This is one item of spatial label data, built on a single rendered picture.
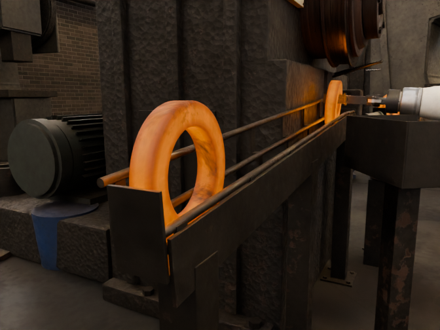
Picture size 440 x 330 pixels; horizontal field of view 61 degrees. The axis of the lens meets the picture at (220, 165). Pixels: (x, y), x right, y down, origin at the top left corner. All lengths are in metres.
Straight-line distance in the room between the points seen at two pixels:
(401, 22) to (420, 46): 0.31
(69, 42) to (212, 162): 7.93
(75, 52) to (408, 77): 6.40
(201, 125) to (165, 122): 0.08
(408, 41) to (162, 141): 3.90
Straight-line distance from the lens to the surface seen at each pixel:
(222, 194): 0.52
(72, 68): 8.38
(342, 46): 1.38
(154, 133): 0.42
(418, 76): 4.16
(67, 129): 1.90
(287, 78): 1.06
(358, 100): 1.28
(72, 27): 8.52
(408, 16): 4.26
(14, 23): 5.24
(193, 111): 0.47
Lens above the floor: 0.77
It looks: 10 degrees down
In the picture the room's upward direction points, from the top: straight up
